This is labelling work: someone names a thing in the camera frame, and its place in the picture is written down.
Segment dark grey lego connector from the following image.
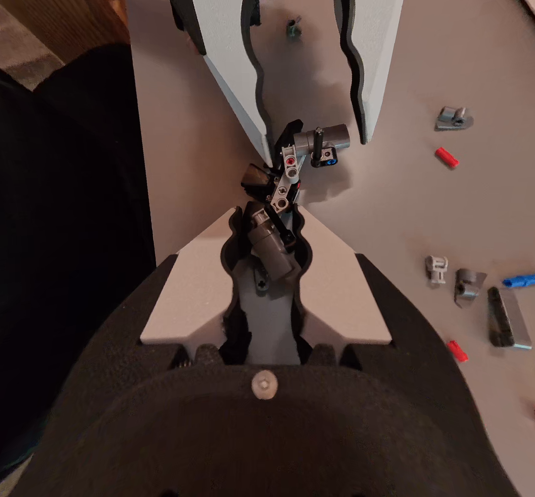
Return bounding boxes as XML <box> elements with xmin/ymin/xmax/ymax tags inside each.
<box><xmin>252</xmin><ymin>265</ymin><xmax>270</xmax><ymax>295</ymax></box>

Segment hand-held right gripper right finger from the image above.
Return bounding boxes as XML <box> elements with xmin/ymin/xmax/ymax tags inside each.
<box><xmin>295</xmin><ymin>206</ymin><xmax>394</xmax><ymax>347</ymax></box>

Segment grey lego connector plate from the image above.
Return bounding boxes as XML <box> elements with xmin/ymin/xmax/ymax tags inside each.
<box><xmin>435</xmin><ymin>106</ymin><xmax>474</xmax><ymax>131</ymax></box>

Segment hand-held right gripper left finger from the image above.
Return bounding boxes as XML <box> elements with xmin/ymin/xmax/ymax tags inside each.
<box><xmin>139</xmin><ymin>207</ymin><xmax>244</xmax><ymax>346</ymax></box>

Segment lego pieces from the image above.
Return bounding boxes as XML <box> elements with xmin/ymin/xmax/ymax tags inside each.
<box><xmin>424</xmin><ymin>255</ymin><xmax>535</xmax><ymax>364</ymax></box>

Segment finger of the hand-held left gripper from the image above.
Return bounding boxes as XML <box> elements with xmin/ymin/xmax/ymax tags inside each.
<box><xmin>334</xmin><ymin>0</ymin><xmax>409</xmax><ymax>145</ymax></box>
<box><xmin>183</xmin><ymin>0</ymin><xmax>276</xmax><ymax>167</ymax></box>

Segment grey black lego assembly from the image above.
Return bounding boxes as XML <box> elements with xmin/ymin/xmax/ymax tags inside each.
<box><xmin>240</xmin><ymin>119</ymin><xmax>351</xmax><ymax>284</ymax></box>

